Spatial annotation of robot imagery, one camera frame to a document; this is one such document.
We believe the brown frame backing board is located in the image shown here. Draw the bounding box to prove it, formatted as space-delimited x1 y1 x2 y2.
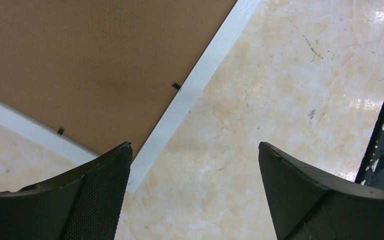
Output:
0 0 235 154

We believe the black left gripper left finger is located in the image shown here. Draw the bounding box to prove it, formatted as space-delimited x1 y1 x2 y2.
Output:
0 141 133 240

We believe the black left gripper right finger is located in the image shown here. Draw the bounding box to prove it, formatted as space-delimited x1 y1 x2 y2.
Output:
258 142 384 240

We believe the white picture frame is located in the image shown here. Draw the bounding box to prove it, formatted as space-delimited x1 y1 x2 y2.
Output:
0 0 262 194

